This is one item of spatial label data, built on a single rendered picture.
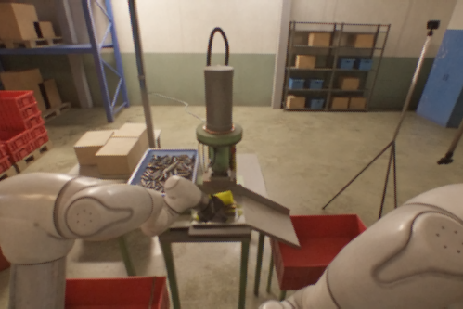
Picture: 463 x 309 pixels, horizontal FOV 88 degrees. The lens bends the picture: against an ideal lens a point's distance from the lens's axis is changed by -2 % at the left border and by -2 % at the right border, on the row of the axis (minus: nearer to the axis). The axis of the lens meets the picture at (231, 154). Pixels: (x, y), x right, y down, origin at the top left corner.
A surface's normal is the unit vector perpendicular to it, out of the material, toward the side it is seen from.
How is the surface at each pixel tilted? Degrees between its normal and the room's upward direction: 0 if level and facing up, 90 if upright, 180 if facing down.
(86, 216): 58
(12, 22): 90
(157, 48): 90
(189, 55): 90
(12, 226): 66
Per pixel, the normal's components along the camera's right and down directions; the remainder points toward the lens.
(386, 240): -0.86, -0.47
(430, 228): 0.07, -0.59
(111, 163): 0.04, 0.47
